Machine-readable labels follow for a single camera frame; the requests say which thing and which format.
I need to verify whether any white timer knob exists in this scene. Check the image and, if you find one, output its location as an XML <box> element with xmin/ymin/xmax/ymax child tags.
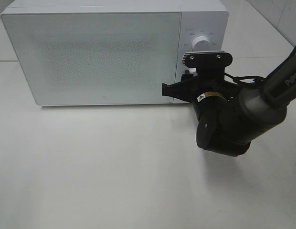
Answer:
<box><xmin>188</xmin><ymin>68</ymin><xmax>196</xmax><ymax>74</ymax></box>

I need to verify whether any white microwave door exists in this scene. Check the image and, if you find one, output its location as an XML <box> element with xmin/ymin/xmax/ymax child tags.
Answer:
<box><xmin>2</xmin><ymin>13</ymin><xmax>180</xmax><ymax>105</ymax></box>

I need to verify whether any upper white power knob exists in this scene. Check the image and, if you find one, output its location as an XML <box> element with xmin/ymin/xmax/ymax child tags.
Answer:
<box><xmin>191</xmin><ymin>34</ymin><xmax>212</xmax><ymax>52</ymax></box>

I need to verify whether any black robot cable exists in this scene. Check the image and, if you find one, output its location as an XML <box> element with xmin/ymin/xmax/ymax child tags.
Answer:
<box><xmin>223</xmin><ymin>73</ymin><xmax>268</xmax><ymax>101</ymax></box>

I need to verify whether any white microwave oven body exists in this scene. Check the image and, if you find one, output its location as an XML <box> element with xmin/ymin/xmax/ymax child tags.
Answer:
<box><xmin>0</xmin><ymin>0</ymin><xmax>229</xmax><ymax>104</ymax></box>

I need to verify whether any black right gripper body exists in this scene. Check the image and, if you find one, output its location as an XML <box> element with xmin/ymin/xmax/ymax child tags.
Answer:
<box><xmin>191</xmin><ymin>68</ymin><xmax>228</xmax><ymax>104</ymax></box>

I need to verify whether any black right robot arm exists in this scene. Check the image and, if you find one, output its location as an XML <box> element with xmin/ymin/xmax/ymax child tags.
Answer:
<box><xmin>162</xmin><ymin>45</ymin><xmax>296</xmax><ymax>157</ymax></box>

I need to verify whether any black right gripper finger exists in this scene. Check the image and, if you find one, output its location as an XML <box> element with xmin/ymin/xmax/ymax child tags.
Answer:
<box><xmin>162</xmin><ymin>80</ymin><xmax>198</xmax><ymax>103</ymax></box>
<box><xmin>181</xmin><ymin>70</ymin><xmax>198</xmax><ymax>82</ymax></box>

